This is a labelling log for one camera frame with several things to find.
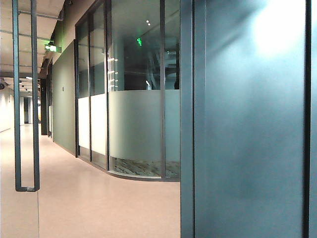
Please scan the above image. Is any green exit sign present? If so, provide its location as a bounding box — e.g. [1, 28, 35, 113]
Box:
[44, 41, 62, 53]

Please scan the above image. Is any grey ceiling pipe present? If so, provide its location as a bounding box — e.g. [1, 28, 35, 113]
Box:
[0, 8, 64, 21]

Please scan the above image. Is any clear glass door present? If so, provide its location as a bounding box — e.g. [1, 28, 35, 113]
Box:
[0, 0, 40, 238]

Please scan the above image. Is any curved glass partition black frame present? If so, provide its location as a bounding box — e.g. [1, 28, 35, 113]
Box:
[74, 0, 181, 182]

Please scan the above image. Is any frosted glass door dark frame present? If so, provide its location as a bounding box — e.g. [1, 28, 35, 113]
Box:
[180, 0, 317, 238]

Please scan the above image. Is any dark corridor door frame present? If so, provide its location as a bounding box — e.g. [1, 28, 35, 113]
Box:
[40, 77, 53, 138]

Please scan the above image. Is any long black door handle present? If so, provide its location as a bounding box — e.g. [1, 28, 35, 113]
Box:
[11, 0, 41, 192]

